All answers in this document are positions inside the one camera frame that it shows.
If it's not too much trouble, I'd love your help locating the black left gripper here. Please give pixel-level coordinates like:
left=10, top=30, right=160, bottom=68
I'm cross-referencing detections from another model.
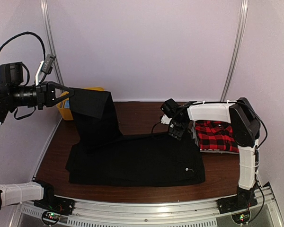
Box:
left=9, top=80, right=74, bottom=109

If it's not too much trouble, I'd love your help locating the black long sleeve shirt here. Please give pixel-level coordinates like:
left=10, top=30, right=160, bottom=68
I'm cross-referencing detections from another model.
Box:
left=66, top=88, right=205, bottom=187

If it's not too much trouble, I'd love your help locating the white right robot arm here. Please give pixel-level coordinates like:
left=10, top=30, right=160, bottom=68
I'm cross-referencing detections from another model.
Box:
left=161, top=97, right=261, bottom=209

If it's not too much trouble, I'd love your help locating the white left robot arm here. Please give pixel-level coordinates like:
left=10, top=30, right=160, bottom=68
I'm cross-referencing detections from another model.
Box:
left=0, top=108, right=74, bottom=215

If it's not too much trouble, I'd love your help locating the light blue shirt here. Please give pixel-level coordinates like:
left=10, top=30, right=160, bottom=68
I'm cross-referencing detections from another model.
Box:
left=64, top=100, right=70, bottom=109

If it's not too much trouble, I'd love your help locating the grey folded shirt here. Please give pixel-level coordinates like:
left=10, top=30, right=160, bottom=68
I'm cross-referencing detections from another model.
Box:
left=191, top=125, right=240, bottom=155

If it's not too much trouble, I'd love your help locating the yellow plastic basket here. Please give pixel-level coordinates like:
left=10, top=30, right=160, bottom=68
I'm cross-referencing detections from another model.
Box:
left=56, top=87, right=105, bottom=121

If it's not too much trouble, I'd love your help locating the red black plaid shirt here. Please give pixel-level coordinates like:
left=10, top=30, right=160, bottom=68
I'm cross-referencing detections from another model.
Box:
left=195, top=120, right=240, bottom=152

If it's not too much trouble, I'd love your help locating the right circuit board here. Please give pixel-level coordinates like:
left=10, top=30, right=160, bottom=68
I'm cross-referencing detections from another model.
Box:
left=231, top=211, right=251, bottom=225

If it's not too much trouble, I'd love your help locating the circuit board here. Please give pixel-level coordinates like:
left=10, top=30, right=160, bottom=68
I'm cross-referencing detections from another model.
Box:
left=231, top=211, right=251, bottom=225
left=41, top=210, right=61, bottom=226

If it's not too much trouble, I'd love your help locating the left circuit board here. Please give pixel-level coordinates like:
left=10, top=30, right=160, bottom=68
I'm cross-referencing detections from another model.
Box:
left=41, top=210, right=61, bottom=226

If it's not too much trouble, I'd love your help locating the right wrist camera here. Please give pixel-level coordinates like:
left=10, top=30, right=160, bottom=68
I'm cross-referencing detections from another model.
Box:
left=160, top=98, right=180, bottom=125

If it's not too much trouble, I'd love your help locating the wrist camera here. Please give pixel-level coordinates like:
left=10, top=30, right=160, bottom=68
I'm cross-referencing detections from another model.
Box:
left=160, top=98, right=180, bottom=125
left=0, top=53, right=56, bottom=86

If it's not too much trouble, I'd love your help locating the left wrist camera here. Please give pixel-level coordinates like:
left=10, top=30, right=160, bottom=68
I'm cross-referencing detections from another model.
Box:
left=0, top=53, right=56, bottom=86

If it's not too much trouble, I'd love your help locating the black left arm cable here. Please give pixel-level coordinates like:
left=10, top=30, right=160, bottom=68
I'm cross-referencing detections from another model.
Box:
left=0, top=32, right=48, bottom=120

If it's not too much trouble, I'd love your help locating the aluminium left corner post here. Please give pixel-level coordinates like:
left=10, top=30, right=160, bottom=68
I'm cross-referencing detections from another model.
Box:
left=40, top=0, right=64, bottom=85

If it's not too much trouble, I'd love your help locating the aluminium corner post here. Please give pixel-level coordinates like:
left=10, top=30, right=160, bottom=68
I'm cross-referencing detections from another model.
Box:
left=40, top=0, right=64, bottom=85
left=220, top=0, right=249, bottom=101

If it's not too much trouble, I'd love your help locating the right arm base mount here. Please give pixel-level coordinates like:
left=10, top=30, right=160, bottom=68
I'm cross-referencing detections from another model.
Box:
left=217, top=187, right=257, bottom=214

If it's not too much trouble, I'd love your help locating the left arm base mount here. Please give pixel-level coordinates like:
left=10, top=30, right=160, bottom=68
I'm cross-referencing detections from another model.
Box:
left=32, top=180, right=75, bottom=216

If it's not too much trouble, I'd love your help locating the aluminium right corner post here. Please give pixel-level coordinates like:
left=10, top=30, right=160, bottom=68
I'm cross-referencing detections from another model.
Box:
left=220, top=0, right=249, bottom=101

